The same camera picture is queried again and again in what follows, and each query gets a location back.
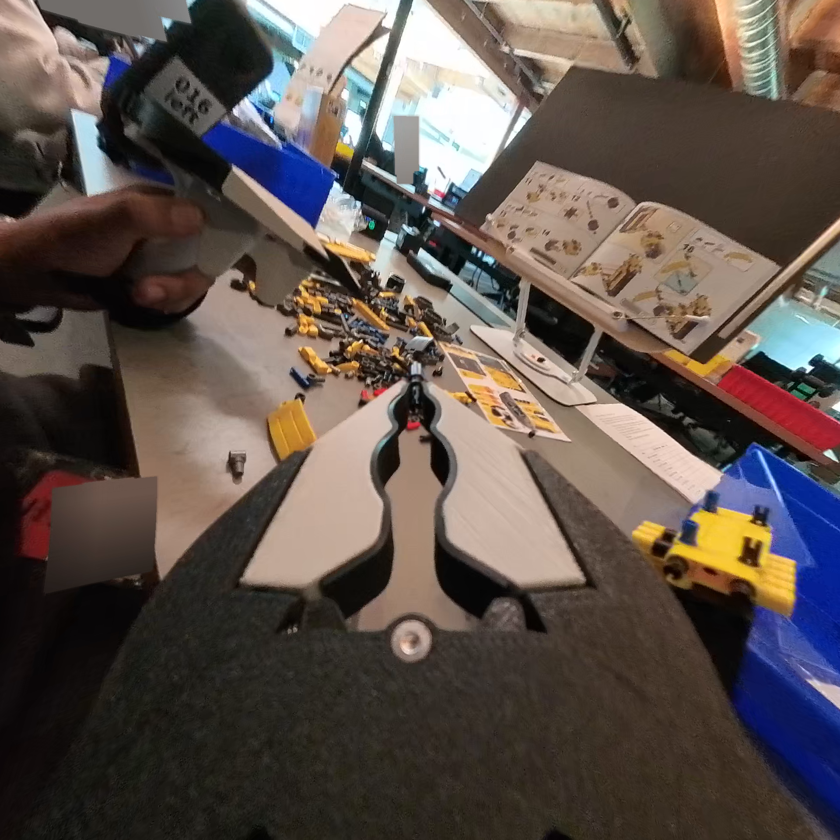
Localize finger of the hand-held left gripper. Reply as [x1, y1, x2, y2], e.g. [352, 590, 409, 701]
[217, 166, 364, 291]
[201, 185, 360, 309]

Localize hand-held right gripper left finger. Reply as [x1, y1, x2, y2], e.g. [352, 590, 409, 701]
[239, 381, 403, 618]

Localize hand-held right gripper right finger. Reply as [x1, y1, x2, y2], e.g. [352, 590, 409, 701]
[420, 381, 586, 618]

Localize yellow curved panel piece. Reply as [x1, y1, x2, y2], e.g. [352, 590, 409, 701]
[267, 399, 317, 462]

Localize pile of toy brick pieces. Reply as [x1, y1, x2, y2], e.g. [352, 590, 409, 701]
[230, 239, 476, 404]

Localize person's left hand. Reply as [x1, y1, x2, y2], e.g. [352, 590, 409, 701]
[0, 185, 215, 311]

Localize blue plastic bin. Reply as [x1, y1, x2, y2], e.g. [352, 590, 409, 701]
[722, 443, 840, 840]
[105, 54, 337, 227]

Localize clear plastic bags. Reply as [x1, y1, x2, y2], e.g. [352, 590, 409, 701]
[325, 187, 370, 232]

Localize yellow black sticker sheet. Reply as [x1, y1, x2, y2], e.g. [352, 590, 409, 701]
[438, 341, 572, 442]

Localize cardboard box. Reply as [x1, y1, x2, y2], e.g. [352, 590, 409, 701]
[281, 3, 389, 165]

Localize black flat case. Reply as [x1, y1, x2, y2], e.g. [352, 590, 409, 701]
[407, 249, 454, 291]

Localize black metal pole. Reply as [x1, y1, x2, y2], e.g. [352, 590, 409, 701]
[341, 0, 416, 198]

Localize white printed paper sheet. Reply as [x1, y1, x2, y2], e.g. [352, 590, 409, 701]
[577, 403, 724, 505]

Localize white book stand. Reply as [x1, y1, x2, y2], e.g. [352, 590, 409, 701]
[469, 213, 716, 408]

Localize yellow toy brick model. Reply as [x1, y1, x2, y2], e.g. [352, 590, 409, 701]
[632, 489, 798, 618]

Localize yellow plastic bin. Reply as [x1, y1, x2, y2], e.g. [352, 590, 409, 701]
[663, 350, 732, 380]

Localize red plastic object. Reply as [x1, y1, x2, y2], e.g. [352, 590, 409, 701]
[16, 469, 56, 562]

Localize instruction booklet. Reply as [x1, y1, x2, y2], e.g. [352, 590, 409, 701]
[481, 161, 782, 355]

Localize red plastic bin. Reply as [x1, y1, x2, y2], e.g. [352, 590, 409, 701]
[718, 364, 840, 452]

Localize dark grey backboard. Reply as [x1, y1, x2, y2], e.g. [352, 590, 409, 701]
[453, 66, 840, 364]

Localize silver ventilation duct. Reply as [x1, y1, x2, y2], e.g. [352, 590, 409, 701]
[734, 0, 787, 101]

